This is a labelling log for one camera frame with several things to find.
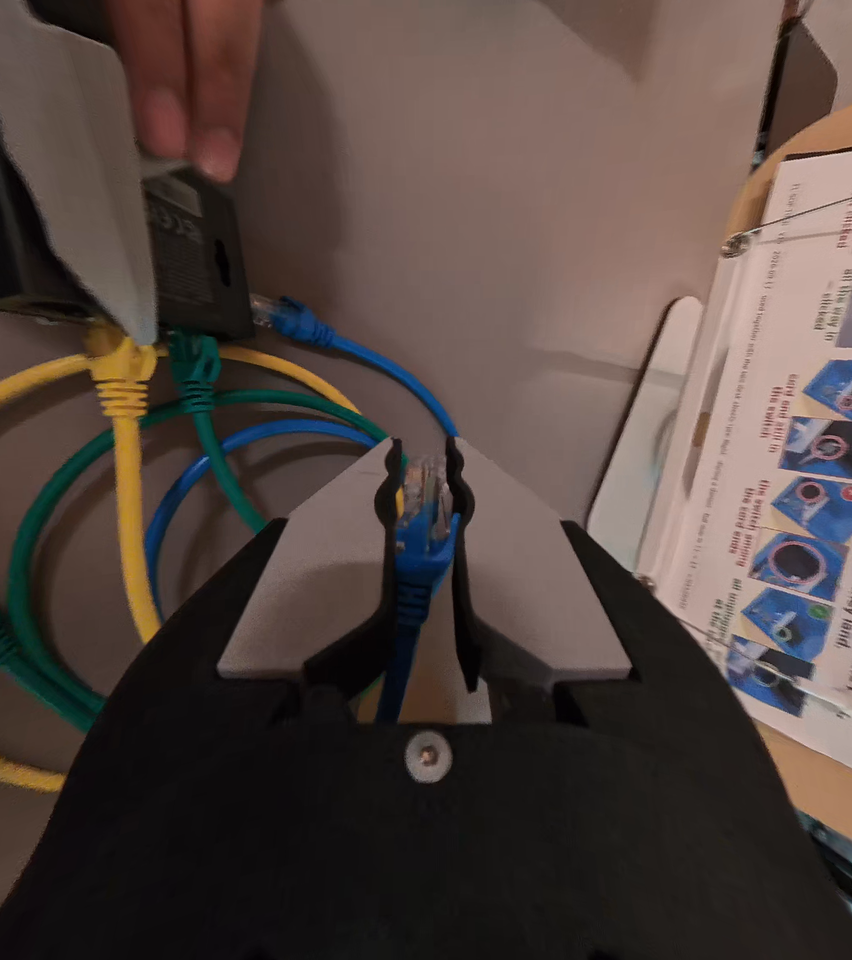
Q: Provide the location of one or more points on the printed instruction sheet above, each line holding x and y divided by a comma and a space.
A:
770, 337

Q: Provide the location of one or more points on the black network switch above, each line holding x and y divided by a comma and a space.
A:
193, 262

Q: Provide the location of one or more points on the person's left hand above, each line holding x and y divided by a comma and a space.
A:
193, 75

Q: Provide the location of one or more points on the white display stand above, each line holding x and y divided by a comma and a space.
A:
643, 450

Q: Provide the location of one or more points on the instruction sheet on stand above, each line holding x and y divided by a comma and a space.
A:
808, 127

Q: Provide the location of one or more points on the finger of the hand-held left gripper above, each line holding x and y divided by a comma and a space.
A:
81, 150

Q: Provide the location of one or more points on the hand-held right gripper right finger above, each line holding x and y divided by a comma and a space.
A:
546, 592

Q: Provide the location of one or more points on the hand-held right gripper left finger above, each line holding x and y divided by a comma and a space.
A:
306, 592

